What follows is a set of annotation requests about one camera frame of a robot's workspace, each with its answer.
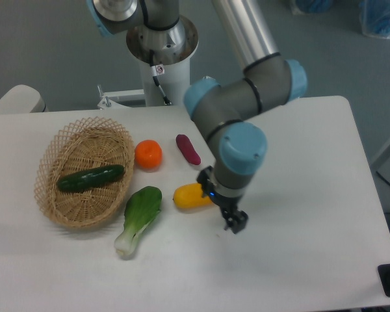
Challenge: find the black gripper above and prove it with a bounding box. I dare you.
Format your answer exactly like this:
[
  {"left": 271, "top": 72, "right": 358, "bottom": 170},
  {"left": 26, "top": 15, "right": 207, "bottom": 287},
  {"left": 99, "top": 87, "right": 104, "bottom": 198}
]
[{"left": 196, "top": 166, "right": 248, "bottom": 234}]

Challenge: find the green cucumber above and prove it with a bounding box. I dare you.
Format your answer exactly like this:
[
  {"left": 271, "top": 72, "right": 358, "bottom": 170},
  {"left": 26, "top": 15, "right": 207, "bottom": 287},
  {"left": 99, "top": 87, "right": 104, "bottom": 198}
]
[{"left": 57, "top": 164, "right": 125, "bottom": 192}]

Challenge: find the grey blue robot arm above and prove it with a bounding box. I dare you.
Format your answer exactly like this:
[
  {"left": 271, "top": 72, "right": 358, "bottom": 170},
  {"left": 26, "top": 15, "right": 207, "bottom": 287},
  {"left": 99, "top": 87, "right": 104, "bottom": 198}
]
[{"left": 87, "top": 1, "right": 307, "bottom": 233}]

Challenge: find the woven wicker basket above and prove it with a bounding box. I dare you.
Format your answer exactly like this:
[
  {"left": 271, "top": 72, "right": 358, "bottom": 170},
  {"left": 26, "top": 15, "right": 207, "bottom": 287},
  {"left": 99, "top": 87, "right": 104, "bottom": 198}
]
[{"left": 34, "top": 117, "right": 135, "bottom": 229}]

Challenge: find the yellow mango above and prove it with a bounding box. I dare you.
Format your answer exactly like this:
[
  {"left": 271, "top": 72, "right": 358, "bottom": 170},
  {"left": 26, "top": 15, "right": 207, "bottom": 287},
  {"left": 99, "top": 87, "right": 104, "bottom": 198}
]
[{"left": 173, "top": 183, "right": 213, "bottom": 209}]

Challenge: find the green bok choy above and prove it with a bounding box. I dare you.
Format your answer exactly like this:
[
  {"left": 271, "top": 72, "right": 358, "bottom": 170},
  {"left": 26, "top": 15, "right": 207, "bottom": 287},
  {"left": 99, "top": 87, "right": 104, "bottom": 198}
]
[{"left": 114, "top": 186, "right": 163, "bottom": 258}]

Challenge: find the purple sweet potato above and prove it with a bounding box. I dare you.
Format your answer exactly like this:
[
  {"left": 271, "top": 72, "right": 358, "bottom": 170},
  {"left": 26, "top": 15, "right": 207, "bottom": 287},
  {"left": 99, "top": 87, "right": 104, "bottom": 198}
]
[{"left": 175, "top": 134, "right": 202, "bottom": 166}]

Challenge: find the orange tangerine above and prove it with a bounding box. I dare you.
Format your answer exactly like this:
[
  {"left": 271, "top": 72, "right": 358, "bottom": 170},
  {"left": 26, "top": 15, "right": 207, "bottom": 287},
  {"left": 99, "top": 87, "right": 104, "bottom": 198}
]
[{"left": 135, "top": 140, "right": 163, "bottom": 170}]

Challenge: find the blue plastic bag left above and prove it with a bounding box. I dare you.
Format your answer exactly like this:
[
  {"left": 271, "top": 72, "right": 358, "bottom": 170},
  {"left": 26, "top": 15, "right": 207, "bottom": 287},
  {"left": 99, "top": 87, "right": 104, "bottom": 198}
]
[{"left": 290, "top": 0, "right": 333, "bottom": 14}]

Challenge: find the blue plastic bag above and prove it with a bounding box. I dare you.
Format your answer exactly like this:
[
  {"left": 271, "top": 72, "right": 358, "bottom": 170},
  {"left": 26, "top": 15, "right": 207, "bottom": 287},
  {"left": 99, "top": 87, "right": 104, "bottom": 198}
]
[
  {"left": 359, "top": 0, "right": 390, "bottom": 39},
  {"left": 290, "top": 0, "right": 333, "bottom": 14}
]

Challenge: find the white chair back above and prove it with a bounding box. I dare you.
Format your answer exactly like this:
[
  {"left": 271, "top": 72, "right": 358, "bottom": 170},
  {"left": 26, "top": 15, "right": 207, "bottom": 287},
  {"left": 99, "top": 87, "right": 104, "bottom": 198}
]
[{"left": 0, "top": 84, "right": 49, "bottom": 115}]

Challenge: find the blue plastic bag right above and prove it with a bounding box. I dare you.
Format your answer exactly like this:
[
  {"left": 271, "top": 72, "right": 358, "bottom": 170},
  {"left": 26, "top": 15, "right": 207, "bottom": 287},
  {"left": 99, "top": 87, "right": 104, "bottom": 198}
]
[{"left": 359, "top": 0, "right": 390, "bottom": 39}]

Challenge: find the black cable on pedestal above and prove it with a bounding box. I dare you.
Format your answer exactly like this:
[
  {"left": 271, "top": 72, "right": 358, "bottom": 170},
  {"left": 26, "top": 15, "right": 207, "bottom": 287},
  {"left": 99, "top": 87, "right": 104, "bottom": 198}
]
[{"left": 148, "top": 49, "right": 172, "bottom": 106}]

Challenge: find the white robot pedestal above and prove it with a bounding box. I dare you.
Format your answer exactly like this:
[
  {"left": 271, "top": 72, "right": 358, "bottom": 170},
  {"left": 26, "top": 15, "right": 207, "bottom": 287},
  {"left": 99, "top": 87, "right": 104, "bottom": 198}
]
[{"left": 96, "top": 16, "right": 215, "bottom": 110}]

